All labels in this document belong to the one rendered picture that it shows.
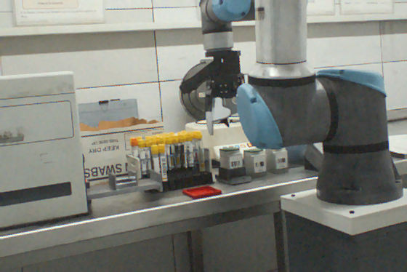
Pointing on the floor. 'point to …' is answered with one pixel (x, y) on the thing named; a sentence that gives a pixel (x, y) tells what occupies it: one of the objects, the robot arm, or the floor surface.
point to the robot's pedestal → (344, 247)
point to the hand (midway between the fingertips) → (217, 131)
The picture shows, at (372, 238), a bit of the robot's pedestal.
